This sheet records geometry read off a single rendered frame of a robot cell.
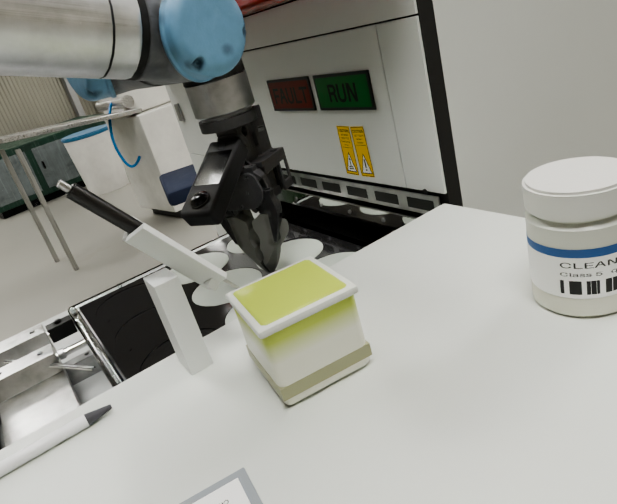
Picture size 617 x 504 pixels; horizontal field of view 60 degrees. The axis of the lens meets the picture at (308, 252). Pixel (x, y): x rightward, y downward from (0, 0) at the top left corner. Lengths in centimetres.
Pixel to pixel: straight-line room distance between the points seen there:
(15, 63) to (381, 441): 35
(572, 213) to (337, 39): 41
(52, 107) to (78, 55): 843
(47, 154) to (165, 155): 292
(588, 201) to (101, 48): 35
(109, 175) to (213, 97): 562
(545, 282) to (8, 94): 851
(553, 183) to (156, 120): 390
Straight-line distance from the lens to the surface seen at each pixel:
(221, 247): 88
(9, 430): 70
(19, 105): 876
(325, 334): 36
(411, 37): 61
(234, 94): 64
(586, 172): 41
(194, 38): 45
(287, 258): 76
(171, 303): 43
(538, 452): 33
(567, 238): 39
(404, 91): 63
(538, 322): 42
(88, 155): 619
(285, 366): 36
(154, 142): 417
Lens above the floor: 120
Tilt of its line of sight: 24 degrees down
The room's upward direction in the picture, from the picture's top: 16 degrees counter-clockwise
